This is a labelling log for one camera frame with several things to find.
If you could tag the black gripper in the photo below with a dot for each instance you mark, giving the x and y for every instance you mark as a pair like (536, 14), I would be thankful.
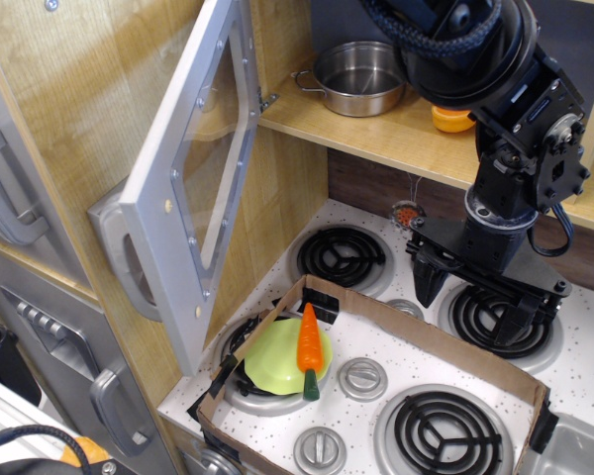
(501, 264)

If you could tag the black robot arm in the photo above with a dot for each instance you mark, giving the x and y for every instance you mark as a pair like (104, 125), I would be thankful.
(484, 57)

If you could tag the back right stove burner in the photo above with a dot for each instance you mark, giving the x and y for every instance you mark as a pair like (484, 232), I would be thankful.
(471, 314)

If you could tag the stove burner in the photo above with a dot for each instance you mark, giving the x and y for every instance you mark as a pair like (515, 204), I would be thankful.
(346, 255)
(437, 429)
(241, 393)
(471, 314)

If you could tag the grey stove knob back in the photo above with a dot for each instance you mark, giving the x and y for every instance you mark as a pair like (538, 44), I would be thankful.
(408, 307)

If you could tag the grey stove knob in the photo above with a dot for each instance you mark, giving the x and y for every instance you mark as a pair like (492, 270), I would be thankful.
(363, 379)
(408, 307)
(320, 451)

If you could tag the brown cardboard barrier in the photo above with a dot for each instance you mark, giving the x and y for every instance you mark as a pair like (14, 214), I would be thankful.
(412, 352)

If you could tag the small hanging strainer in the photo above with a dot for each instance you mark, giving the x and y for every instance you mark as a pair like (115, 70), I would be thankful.
(404, 212)

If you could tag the back left stove burner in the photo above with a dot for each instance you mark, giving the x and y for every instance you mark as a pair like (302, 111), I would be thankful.
(346, 255)

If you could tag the front right stove burner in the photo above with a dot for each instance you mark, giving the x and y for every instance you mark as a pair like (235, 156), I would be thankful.
(437, 429)

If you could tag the grey stove knob centre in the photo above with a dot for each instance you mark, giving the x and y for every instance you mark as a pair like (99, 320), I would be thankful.
(363, 379)

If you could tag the orange toy carrot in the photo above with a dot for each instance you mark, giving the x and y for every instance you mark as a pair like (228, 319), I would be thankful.
(310, 355)

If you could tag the wooden shelf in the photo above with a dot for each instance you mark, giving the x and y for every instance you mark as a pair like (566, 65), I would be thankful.
(403, 138)

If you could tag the orange toy pumpkin half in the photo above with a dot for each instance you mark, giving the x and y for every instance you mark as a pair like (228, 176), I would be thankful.
(451, 121)

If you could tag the steel sink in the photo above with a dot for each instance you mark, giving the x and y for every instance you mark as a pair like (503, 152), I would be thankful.
(570, 450)

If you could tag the light green plastic plate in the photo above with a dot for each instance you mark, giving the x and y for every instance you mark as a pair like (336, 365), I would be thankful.
(271, 362)

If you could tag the grey stove knob front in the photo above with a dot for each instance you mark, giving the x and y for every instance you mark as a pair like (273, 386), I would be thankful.
(320, 451)

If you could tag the stainless steel pot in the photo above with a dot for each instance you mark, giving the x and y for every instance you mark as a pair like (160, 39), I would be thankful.
(358, 79)

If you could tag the front left stove burner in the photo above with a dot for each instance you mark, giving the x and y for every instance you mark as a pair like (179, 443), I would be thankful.
(241, 393)

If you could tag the grey ice dispenser panel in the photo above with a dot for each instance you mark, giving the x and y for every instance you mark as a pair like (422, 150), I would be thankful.
(59, 340)

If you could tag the grey oven handle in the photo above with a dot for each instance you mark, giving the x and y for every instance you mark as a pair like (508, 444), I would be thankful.
(215, 463)

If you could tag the grey lower fridge handle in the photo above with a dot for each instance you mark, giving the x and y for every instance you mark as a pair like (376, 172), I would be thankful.
(102, 395)

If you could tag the grey wall holder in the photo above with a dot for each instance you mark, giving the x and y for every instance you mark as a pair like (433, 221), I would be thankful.
(110, 227)

